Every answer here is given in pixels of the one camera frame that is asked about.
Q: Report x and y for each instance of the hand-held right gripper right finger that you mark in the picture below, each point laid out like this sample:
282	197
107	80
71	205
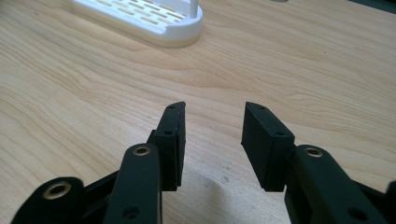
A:
264	146

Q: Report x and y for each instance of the white rack stand with pole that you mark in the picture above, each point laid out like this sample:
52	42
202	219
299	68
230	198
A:
174	29

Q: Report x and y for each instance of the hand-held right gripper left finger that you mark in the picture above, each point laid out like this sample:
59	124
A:
171	149

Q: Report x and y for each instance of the dark flat object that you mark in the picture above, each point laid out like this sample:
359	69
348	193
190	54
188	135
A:
376	4

